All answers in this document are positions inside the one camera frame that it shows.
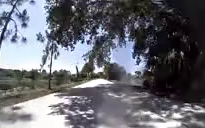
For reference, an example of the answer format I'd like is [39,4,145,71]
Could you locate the pale concrete path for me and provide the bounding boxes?
[0,78,205,128]

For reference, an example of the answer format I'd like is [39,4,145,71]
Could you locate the slender young tree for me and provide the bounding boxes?
[36,31,61,90]

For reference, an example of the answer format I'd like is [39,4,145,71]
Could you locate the distant row of bushes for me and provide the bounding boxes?
[0,67,106,88]

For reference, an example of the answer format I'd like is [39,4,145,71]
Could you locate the large dark overhanging trees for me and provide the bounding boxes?
[44,0,205,104]

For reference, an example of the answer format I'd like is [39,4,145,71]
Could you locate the grass verge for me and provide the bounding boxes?
[0,77,91,108]

